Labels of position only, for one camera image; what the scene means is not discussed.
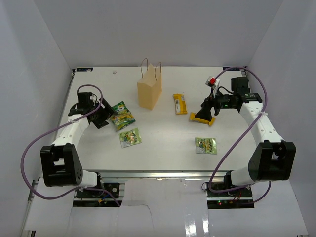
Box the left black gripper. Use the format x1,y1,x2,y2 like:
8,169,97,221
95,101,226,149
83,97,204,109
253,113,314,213
89,97,118,129

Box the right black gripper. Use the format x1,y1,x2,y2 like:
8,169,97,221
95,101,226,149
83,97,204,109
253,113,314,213
195,88,236,121

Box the green yellow snack bag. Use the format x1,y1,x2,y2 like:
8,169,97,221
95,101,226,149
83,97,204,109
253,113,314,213
110,101,136,131

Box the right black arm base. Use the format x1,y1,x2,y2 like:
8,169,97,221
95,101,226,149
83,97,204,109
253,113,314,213
201,182,254,210

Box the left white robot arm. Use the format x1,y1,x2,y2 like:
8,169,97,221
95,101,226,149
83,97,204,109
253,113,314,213
40,92,116,197

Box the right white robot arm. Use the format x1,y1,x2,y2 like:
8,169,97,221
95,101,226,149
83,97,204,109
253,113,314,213
195,77,296,197

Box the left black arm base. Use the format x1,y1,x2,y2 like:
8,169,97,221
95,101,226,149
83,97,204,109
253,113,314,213
75,183,120,199

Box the brown paper bag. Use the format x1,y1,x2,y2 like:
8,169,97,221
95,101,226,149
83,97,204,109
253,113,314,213
137,58,162,110

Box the yellow M&M candy pack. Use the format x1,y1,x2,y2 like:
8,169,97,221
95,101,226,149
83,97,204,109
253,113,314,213
189,112,215,126

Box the yellow wrapped snack bar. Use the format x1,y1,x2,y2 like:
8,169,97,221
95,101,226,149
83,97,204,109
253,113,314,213
173,93,187,115

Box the right green Himalaya sachet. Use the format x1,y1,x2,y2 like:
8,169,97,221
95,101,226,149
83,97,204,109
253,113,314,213
195,137,217,155

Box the green himalaya sachet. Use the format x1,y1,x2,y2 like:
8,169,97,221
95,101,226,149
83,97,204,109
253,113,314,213
119,128,142,148
195,137,217,155

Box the left green Himalaya sachet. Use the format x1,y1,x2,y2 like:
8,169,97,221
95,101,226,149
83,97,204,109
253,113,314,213
119,128,142,148

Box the right blue corner label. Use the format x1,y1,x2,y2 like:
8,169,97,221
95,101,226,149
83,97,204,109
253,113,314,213
222,67,240,71

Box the blue corner label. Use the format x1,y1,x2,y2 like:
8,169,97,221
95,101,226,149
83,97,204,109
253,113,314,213
76,67,93,72
222,67,240,71

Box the left blue corner label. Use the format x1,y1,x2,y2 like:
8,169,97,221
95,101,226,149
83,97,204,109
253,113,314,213
76,67,93,72

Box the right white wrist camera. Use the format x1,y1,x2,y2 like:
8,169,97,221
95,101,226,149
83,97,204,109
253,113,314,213
205,76,220,98

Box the aluminium table front rail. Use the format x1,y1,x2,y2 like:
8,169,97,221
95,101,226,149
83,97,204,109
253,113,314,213
43,169,255,180

